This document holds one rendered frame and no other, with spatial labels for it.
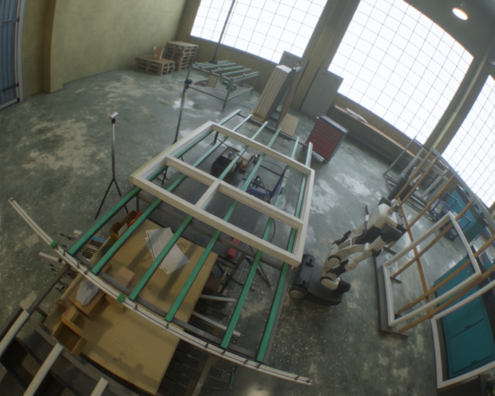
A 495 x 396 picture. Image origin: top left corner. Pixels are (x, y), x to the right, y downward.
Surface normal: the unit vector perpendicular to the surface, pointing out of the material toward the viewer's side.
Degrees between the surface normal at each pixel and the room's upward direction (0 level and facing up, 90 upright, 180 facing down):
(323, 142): 90
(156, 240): 0
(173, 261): 0
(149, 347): 0
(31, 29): 90
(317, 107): 90
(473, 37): 90
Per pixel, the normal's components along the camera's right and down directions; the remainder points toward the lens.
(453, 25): -0.29, 0.55
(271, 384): 0.33, -0.71
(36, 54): 0.90, 0.44
